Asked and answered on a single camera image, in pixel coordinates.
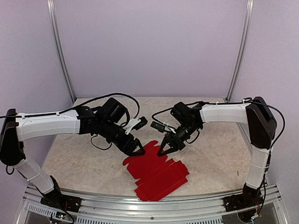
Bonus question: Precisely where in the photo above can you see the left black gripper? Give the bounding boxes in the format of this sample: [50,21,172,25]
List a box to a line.
[99,119,145,155]

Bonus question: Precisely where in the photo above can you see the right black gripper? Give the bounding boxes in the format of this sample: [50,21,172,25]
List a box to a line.
[157,121,200,156]

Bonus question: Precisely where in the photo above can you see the red paper box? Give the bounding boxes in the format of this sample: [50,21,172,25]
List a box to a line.
[122,140,190,201]

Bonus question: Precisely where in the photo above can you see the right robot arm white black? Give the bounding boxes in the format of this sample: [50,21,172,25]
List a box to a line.
[151,96,278,207]

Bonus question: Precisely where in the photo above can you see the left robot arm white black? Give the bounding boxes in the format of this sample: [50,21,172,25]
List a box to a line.
[0,98,147,208]

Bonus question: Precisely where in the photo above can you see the small green circuit board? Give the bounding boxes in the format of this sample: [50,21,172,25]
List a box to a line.
[55,212,67,220]

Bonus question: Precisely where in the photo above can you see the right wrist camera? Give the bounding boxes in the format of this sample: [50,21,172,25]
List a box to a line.
[150,121,175,133]

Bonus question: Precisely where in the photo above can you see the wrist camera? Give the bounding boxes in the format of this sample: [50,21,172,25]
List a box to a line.
[150,121,175,133]
[124,116,148,135]

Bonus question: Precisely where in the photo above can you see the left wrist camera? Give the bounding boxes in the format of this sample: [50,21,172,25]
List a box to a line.
[124,116,148,135]

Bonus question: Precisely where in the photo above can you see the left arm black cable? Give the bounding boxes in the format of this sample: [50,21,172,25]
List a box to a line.
[0,92,141,150]

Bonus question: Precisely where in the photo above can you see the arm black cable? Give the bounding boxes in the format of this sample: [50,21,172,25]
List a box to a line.
[0,92,141,150]
[151,98,286,210]

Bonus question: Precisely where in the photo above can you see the front aluminium rail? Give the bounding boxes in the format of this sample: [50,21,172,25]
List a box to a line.
[13,185,290,224]

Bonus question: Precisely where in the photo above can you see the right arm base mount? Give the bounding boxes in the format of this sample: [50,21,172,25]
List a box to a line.
[223,193,263,212]

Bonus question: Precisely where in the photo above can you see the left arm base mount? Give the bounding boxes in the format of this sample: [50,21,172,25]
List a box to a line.
[40,195,82,213]

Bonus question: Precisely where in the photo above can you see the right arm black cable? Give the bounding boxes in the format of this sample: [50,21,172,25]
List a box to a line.
[151,98,286,210]

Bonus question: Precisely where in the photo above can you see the right aluminium frame post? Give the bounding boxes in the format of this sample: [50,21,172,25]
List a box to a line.
[225,0,254,102]

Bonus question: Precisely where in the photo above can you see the aluminium frame post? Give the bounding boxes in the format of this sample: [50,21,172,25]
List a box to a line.
[47,0,77,103]
[225,0,254,102]

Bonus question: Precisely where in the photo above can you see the left aluminium frame post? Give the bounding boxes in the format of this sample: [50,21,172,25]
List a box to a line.
[47,0,77,103]

